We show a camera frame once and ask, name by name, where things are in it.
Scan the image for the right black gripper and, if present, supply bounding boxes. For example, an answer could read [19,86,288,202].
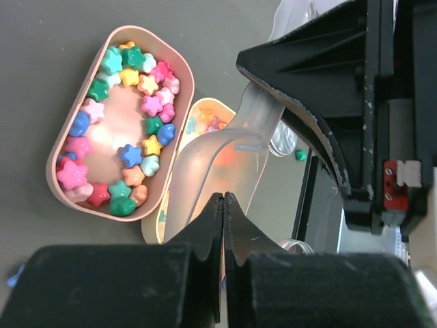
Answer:
[236,1,436,235]

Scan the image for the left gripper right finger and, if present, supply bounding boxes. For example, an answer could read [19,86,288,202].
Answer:
[223,193,434,327]

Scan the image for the clear round jar lid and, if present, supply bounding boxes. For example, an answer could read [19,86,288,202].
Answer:
[269,120,298,157]

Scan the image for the dark green star candy front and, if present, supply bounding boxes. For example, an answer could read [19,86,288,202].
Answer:
[295,149,307,162]

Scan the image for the blue star candy left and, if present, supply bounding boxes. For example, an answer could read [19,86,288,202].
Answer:
[7,264,25,288]

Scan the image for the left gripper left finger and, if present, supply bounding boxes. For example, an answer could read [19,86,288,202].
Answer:
[1,193,224,327]

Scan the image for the tan tray translucent star candies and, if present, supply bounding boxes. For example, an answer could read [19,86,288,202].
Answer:
[140,97,237,245]

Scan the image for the clear plastic jar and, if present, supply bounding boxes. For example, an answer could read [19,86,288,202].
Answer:
[281,238,314,254]

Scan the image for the clear plastic scoop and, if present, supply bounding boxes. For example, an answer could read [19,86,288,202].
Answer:
[164,83,284,242]

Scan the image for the pink tray opaque star candies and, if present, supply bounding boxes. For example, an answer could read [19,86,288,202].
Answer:
[46,25,195,222]

